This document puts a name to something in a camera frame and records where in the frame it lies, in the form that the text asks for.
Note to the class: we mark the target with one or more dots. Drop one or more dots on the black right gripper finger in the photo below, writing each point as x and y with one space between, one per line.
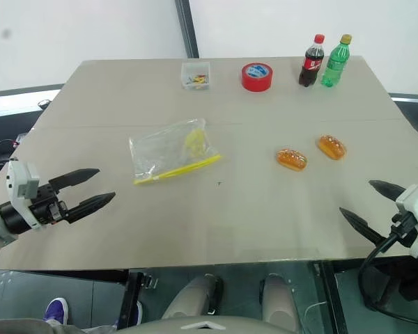
388 189
362 228

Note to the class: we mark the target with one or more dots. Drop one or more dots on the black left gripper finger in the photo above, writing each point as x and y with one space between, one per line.
75 176
90 205

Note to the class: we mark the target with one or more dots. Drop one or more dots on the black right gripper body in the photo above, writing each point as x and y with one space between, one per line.
404 229

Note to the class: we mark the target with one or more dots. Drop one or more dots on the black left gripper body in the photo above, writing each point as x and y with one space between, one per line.
43 205

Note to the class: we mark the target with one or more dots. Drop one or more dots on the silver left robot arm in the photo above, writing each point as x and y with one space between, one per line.
8 216

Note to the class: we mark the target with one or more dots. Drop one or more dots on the orange toy bread roll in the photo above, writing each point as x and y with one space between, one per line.
331 147
292 160

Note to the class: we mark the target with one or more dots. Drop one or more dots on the clear yellow-zip plastic bag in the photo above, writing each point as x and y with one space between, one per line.
160 149

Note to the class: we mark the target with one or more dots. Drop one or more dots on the black table leg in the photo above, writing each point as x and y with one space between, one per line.
331 299
130 299

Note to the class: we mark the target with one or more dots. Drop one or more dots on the black side bench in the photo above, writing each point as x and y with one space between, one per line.
10 115

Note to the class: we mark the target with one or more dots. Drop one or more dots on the purple sneaker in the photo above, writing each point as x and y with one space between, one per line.
56 309

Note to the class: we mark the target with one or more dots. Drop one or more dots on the silver right robot leg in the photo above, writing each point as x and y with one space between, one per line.
278 299

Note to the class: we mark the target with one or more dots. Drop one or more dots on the silver robot leg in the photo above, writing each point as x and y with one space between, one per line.
191 295
278 299

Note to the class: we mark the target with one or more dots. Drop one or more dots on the silver left robot leg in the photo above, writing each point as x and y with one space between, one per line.
191 295

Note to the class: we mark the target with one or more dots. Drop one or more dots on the green bottle yellow cap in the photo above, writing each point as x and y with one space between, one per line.
335 64

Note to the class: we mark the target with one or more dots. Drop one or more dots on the cola bottle red cap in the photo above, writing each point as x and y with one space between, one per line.
310 66

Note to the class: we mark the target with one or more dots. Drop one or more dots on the small colourful plastic pieces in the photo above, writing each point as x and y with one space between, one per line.
196 80

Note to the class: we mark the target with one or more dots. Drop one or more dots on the clear plastic box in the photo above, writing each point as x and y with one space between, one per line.
195 69

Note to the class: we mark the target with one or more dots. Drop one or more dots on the grey robot torso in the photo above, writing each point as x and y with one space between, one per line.
202 325

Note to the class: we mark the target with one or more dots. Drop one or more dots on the red tape roll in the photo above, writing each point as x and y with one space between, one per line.
257 81

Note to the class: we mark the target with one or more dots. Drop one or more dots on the black vertical pole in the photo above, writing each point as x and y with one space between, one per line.
189 28

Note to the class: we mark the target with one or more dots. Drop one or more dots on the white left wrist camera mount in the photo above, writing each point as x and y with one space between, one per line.
22 181

